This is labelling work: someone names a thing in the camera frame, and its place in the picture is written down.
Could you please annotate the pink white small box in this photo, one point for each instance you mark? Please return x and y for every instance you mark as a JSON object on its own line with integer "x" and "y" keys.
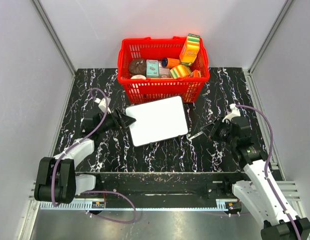
{"x": 163, "y": 71}

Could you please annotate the small white whiteboard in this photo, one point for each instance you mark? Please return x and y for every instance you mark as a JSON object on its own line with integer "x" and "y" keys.
{"x": 157, "y": 121}

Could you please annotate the orange snack packet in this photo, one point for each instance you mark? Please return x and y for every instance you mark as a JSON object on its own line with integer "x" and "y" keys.
{"x": 195, "y": 74}

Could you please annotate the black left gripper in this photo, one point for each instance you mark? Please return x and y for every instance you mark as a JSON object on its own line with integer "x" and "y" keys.
{"x": 126, "y": 121}

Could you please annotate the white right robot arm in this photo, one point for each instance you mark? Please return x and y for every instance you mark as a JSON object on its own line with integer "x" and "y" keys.
{"x": 260, "y": 193}

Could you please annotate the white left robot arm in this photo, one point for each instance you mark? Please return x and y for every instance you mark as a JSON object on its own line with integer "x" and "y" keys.
{"x": 56, "y": 178}

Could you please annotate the yellow green sponge pack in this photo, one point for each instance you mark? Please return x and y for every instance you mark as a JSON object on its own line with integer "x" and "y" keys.
{"x": 180, "y": 71}

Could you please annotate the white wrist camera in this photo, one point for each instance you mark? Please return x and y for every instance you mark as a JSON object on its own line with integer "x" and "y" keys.
{"x": 103, "y": 104}
{"x": 234, "y": 112}

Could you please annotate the orange blue cylindrical can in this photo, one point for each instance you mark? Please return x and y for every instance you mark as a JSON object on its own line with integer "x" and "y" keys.
{"x": 170, "y": 62}

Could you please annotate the brown round bread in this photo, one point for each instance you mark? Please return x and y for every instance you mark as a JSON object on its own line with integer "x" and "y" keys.
{"x": 138, "y": 67}

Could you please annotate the orange green sponge box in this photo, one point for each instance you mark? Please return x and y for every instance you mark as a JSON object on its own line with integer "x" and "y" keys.
{"x": 190, "y": 50}

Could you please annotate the white whiteboard marker pen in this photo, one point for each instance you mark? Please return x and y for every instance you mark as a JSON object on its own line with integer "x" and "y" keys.
{"x": 195, "y": 135}

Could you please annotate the red plastic shopping basket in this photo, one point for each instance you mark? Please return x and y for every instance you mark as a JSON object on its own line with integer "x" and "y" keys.
{"x": 150, "y": 89}

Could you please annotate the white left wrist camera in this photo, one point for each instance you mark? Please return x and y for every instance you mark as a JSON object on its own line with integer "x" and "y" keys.
{"x": 103, "y": 104}

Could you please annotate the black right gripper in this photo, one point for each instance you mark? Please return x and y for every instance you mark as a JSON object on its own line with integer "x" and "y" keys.
{"x": 207, "y": 129}

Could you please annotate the white round lid container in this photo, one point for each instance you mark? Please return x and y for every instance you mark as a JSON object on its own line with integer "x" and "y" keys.
{"x": 139, "y": 76}

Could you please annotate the teal white small box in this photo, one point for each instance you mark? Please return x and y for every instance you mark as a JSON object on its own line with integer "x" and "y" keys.
{"x": 152, "y": 68}

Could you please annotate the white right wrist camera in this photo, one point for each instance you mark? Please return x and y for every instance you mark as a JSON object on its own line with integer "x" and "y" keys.
{"x": 234, "y": 112}

